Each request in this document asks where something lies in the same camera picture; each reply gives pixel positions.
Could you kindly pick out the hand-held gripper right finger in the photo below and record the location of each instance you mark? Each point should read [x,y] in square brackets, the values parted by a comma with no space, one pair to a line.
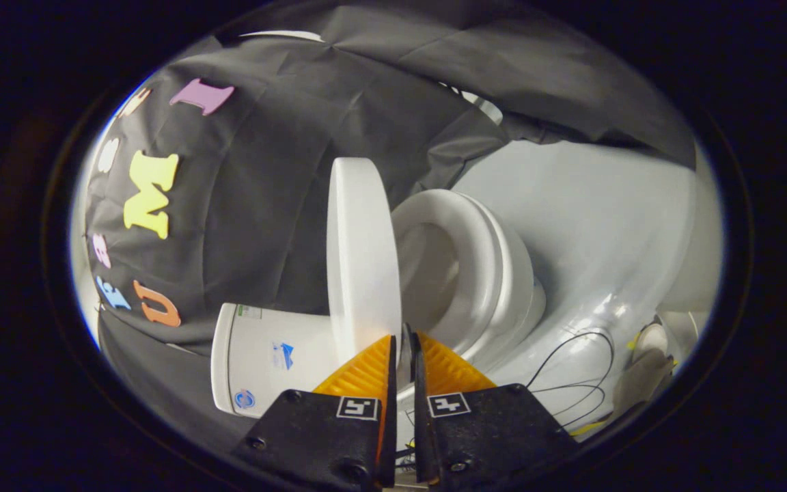
[419,424]

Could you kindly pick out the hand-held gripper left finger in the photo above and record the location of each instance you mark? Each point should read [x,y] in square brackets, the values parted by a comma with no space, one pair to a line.
[391,410]

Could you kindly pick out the white toilet lid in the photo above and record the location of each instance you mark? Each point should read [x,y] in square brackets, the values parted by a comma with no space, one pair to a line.
[363,260]

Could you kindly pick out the grey round lid tab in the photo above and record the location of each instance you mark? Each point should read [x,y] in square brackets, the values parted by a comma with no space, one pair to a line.
[406,352]

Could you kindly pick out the white toilet bowl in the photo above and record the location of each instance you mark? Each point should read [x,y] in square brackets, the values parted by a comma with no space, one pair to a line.
[527,301]

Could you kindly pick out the tan and white object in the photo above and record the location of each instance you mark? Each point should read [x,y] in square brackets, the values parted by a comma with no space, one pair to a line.
[643,376]

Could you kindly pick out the black backdrop cloth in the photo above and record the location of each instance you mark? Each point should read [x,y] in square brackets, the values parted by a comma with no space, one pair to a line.
[264,205]

